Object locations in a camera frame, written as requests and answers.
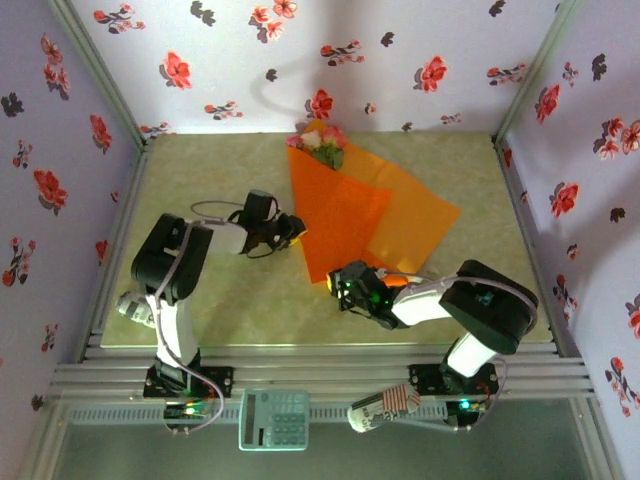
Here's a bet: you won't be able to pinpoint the orange wrapping paper sheet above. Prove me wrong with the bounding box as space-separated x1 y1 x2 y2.
285 118 462 289

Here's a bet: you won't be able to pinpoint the large printed can, red stripes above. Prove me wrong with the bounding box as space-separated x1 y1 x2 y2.
347 382 422 434

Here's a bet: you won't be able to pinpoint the grey desk calculator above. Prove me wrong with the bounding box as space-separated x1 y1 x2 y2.
238 389 311 452

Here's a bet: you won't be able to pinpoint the small printed striped can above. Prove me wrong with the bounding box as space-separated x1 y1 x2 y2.
115 292 157 329

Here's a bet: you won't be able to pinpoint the aluminium front frame rails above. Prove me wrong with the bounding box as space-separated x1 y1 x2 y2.
49 342 596 401

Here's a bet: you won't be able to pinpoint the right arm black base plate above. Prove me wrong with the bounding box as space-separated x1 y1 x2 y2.
408 363 501 397

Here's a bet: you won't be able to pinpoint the grey slotted cable tray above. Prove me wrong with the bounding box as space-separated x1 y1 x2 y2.
67 402 451 426

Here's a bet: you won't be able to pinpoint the aluminium side rail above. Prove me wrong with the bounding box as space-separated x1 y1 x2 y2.
74 139 156 364
492 134 586 359

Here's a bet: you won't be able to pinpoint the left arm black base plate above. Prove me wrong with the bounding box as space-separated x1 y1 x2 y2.
143 366 236 400

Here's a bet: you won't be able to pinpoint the aluminium corner post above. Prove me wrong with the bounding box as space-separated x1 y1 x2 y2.
492 0 584 146
47 0 151 151

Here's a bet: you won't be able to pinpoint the aluminium frame leg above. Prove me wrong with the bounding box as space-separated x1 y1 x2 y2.
19 399 71 480
569 397 626 480

